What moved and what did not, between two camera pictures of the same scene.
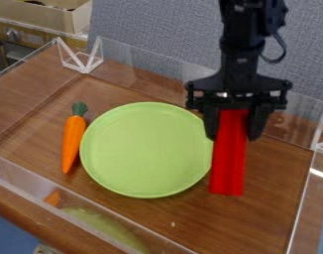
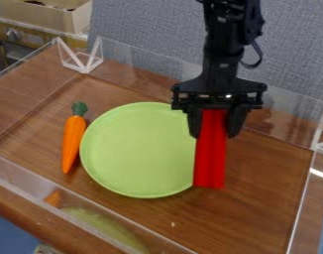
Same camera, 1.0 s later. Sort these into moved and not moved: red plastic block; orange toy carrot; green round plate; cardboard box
Moved: red plastic block
Not moved: green round plate; orange toy carrot; cardboard box
